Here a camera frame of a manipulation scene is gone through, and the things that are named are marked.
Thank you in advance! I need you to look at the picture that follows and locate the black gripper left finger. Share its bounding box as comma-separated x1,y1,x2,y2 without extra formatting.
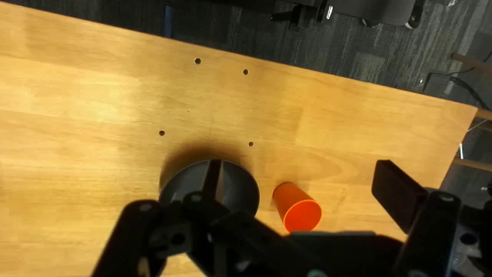
91,188,316,277

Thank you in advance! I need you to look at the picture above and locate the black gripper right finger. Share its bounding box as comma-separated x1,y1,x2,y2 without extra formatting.
371,159,463,277

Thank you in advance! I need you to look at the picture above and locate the orange plastic cup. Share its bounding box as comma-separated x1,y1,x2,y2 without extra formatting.
271,180,325,234

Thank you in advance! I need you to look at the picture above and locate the black bowl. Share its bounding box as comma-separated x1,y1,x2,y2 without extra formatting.
159,159,262,219

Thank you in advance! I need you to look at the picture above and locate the black office chair base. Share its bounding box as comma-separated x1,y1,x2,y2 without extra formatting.
268,0,428,31

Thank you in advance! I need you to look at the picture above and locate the black floor cable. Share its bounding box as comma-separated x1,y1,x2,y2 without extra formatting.
420,68,492,113

